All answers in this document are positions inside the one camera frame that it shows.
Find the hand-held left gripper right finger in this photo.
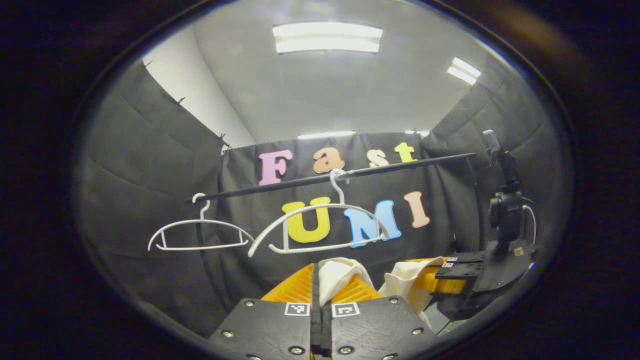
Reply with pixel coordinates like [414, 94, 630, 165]
[320, 272, 441, 360]

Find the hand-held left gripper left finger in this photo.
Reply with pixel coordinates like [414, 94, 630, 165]
[207, 262, 321, 360]

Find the cream collared shirt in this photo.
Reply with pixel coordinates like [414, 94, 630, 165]
[318, 256, 446, 331]

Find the black clothes rack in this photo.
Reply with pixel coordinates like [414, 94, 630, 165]
[192, 152, 488, 311]

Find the white plastic hanger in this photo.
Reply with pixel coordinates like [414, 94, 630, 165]
[148, 192, 256, 252]
[247, 168, 392, 258]

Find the ceiling light panel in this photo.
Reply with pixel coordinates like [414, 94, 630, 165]
[447, 56, 482, 86]
[272, 21, 383, 55]
[297, 131, 356, 140]

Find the black backdrop cloth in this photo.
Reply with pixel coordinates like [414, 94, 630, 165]
[75, 52, 571, 336]

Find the white camera cable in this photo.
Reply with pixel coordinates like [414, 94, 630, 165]
[522, 204, 537, 246]

